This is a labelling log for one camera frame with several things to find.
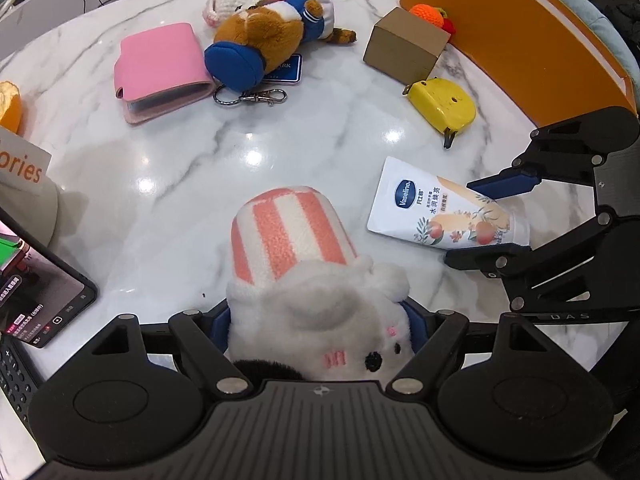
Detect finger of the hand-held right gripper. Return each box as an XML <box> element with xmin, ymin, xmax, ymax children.
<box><xmin>466</xmin><ymin>106</ymin><xmax>640</xmax><ymax>202</ymax></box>
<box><xmin>444</xmin><ymin>206</ymin><xmax>640</xmax><ymax>312</ymax></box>

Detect metal keyring clasp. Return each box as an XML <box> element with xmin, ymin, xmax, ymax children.
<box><xmin>214</xmin><ymin>87</ymin><xmax>288</xmax><ymax>107</ymax></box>

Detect yellow tape measure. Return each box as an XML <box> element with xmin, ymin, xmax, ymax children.
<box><xmin>402</xmin><ymin>76</ymin><xmax>477</xmax><ymax>150</ymax></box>

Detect small cardboard box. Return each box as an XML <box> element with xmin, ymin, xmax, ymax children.
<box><xmin>363</xmin><ymin>6</ymin><xmax>451</xmax><ymax>83</ymax></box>

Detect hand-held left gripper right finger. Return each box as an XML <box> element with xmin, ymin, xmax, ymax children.
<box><xmin>386</xmin><ymin>300</ymin><xmax>551</xmax><ymax>401</ymax></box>

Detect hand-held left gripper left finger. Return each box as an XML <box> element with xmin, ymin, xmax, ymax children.
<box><xmin>91</xmin><ymin>300</ymin><xmax>251</xmax><ymax>401</ymax></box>

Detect white plush toy striped hat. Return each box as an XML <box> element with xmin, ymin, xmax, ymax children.
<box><xmin>225</xmin><ymin>186</ymin><xmax>416</xmax><ymax>382</ymax></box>

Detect blue rectangular tag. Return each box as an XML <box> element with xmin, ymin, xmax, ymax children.
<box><xmin>261</xmin><ymin>52</ymin><xmax>304</xmax><ymax>85</ymax></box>

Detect light blue cushion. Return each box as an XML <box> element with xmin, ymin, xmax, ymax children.
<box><xmin>537</xmin><ymin>0</ymin><xmax>640</xmax><ymax>78</ymax></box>

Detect white card orange letters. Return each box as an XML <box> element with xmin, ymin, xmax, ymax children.
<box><xmin>0</xmin><ymin>127</ymin><xmax>52</xmax><ymax>196</ymax></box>

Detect brown plush bear blue outfit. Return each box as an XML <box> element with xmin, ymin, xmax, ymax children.
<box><xmin>204</xmin><ymin>0</ymin><xmax>357</xmax><ymax>93</ymax></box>

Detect pink wallet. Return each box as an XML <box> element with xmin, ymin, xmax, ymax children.
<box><xmin>113</xmin><ymin>22</ymin><xmax>216</xmax><ymax>126</ymax></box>

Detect black smartphone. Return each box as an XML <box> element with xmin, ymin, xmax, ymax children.
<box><xmin>0</xmin><ymin>205</ymin><xmax>98</xmax><ymax>350</ymax></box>

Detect orange storage box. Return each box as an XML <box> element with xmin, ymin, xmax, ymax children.
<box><xmin>400</xmin><ymin>0</ymin><xmax>640</xmax><ymax>128</ymax></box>

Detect white hand cream tube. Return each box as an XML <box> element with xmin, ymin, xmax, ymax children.
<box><xmin>367</xmin><ymin>156</ymin><xmax>531</xmax><ymax>251</ymax></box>

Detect orange crocheted fruit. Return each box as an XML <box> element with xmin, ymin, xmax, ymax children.
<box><xmin>409</xmin><ymin>4</ymin><xmax>446</xmax><ymax>29</ymax></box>

